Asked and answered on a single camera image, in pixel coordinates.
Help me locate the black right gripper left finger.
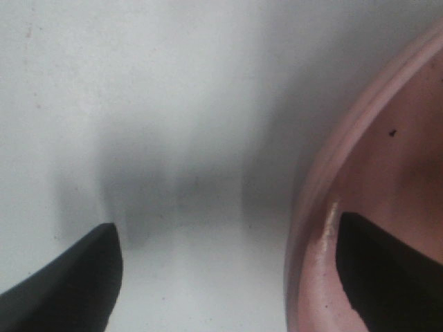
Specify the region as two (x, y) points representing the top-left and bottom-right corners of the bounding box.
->
(1, 223), (123, 331)

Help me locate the pink round plate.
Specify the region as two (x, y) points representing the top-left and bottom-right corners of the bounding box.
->
(284, 21), (442, 331)

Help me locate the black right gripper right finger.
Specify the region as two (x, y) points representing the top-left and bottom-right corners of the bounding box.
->
(335, 212), (442, 331)

